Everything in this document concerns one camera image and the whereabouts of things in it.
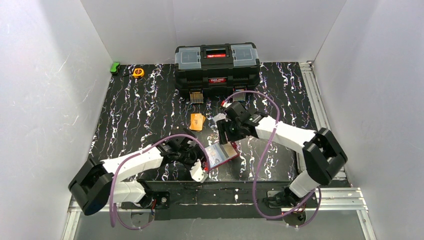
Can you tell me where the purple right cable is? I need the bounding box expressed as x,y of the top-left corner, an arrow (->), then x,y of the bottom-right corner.
221,90 -> 322,229

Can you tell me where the black base rail with bracket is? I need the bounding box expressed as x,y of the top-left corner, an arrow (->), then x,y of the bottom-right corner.
120,180 -> 319,221

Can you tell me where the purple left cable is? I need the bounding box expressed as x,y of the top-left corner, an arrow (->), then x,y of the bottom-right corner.
109,133 -> 212,231

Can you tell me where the silver credit card stack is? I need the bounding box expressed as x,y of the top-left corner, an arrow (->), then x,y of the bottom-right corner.
212,113 -> 226,123

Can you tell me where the black plastic toolbox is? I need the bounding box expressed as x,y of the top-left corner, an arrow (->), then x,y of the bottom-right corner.
174,42 -> 261,99

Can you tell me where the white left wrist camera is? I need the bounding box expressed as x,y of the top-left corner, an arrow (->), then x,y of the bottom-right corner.
189,159 -> 208,183

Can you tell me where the purple cable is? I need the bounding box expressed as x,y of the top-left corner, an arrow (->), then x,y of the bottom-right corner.
221,90 -> 322,229
109,133 -> 212,231

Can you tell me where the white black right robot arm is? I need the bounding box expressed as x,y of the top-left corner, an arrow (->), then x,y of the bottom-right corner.
215,101 -> 348,206

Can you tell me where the green small object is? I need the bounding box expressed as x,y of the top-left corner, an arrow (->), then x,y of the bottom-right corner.
109,62 -> 121,75

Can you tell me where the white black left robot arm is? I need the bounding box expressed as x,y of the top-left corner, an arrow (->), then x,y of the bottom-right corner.
68,133 -> 210,216

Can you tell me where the red leather card holder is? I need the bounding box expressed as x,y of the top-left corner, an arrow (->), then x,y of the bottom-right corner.
208,142 -> 240,170

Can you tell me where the drill bit set case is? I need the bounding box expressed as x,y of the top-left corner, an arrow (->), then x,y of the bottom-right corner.
189,91 -> 204,104

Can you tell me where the aluminium frame rail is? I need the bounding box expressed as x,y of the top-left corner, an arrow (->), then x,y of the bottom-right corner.
299,61 -> 378,240

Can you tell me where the orange tape measure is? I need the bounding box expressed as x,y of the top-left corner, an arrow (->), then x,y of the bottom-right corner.
132,68 -> 145,79

